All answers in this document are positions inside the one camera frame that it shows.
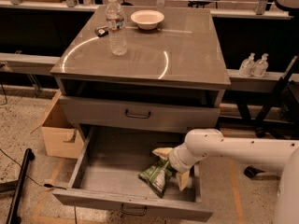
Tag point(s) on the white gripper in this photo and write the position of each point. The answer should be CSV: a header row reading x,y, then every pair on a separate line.
x,y
175,159

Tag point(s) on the green jalapeno chip bag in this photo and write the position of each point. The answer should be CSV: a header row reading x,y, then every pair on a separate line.
x,y
157,176

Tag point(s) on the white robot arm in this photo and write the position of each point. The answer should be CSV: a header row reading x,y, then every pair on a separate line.
x,y
273,155

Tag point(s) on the open grey lower drawer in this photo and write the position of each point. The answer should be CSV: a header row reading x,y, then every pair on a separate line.
x,y
106,177

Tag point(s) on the grey drawer cabinet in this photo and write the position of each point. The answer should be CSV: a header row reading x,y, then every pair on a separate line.
x,y
178,63

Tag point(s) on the closed grey upper drawer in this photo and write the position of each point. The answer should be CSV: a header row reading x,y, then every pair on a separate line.
x,y
140,116

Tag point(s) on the black office chair base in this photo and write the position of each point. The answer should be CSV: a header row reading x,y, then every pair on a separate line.
x,y
251,171

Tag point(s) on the cardboard box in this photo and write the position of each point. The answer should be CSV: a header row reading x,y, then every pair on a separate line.
x,y
61,138

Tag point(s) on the left sanitizer pump bottle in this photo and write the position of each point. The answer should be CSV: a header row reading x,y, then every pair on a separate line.
x,y
247,66

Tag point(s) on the white paper bowl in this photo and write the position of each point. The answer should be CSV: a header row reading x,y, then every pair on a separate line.
x,y
147,19

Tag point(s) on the small black device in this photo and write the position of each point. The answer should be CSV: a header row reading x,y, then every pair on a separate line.
x,y
101,31

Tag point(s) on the clear plastic water bottle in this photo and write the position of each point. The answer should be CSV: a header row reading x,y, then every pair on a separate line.
x,y
116,27

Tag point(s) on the black stand leg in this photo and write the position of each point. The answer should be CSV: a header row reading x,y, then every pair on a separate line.
x,y
16,186

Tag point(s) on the grey metal rail shelf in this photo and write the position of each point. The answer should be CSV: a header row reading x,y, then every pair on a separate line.
x,y
27,64

